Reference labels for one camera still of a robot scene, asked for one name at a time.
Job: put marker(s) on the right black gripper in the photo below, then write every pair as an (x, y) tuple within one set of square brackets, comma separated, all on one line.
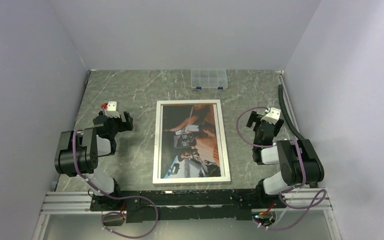
[(254, 117)]

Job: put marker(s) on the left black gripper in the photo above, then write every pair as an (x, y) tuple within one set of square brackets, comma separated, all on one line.
[(127, 125)]

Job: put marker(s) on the white wooden picture frame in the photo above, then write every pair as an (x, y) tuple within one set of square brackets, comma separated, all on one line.
[(224, 160)]

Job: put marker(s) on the printed photo poster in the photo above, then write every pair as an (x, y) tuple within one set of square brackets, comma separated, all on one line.
[(189, 144)]

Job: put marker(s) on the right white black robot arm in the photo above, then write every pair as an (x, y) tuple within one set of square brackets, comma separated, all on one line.
[(298, 161)]

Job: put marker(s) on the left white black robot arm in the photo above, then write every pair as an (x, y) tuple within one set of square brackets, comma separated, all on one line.
[(78, 152)]

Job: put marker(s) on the black foam tube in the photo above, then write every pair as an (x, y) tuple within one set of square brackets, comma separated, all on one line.
[(286, 115)]

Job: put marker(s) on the clear plastic organizer box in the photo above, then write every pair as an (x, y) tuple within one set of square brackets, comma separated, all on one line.
[(209, 79)]

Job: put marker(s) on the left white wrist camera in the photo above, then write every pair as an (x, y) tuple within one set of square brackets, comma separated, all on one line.
[(110, 109)]

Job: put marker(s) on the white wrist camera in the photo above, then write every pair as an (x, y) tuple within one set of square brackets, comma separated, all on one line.
[(272, 115), (110, 109)]

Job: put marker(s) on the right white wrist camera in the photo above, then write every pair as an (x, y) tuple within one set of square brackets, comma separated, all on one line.
[(272, 115)]

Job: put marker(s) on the aluminium extrusion rail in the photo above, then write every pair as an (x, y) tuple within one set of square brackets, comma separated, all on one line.
[(67, 203)]

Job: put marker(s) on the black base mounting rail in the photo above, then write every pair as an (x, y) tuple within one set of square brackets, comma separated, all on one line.
[(164, 205)]

